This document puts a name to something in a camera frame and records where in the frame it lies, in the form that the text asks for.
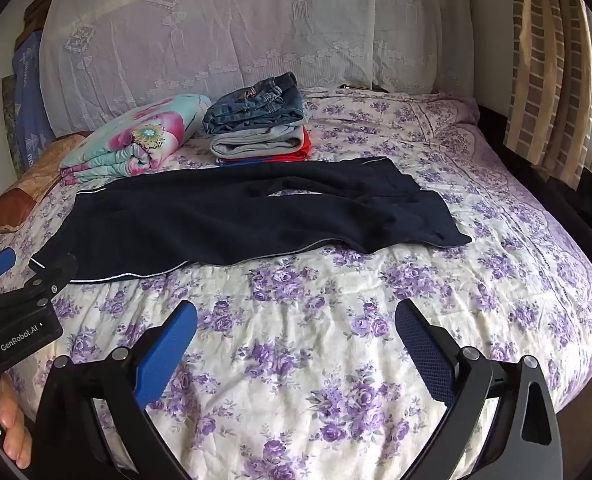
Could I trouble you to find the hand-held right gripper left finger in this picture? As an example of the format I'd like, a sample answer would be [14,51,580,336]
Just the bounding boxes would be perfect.
[28,300,199,480]

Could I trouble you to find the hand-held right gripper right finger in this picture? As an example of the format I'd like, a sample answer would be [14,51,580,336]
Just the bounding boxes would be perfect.
[394,299,564,480]

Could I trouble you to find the navy blue pants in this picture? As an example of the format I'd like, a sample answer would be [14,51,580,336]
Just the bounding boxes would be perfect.
[28,156,473,286]

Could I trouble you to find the folded grey pants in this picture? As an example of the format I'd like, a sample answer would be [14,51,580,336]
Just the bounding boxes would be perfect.
[209,124,307,160]

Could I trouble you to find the person's left hand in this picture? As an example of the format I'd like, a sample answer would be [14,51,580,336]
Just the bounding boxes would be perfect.
[0,374,33,469]

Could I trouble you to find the brown satin pillow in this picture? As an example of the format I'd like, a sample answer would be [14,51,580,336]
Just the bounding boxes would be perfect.
[0,132,95,235]

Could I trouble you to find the purple floral bed sheet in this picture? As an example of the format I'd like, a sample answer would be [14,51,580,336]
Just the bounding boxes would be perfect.
[0,87,592,480]

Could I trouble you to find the folded floral quilt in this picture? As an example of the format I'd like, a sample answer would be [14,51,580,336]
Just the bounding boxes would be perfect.
[58,93,213,184]

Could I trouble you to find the blue printed hanging cloth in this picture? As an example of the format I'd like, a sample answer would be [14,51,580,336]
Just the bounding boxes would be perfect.
[10,29,57,159]

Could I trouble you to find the folded red and blue garment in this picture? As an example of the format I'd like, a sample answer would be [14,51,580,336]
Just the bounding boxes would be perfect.
[215,127,313,167]

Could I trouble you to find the folded blue jeans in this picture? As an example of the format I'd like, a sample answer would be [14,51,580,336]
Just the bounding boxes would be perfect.
[202,71,309,136]

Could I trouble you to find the beige checked curtain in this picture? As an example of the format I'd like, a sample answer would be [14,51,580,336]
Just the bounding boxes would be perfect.
[502,0,592,192]

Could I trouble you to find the green wall picture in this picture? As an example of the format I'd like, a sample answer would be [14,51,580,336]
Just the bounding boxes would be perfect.
[1,74,25,132]

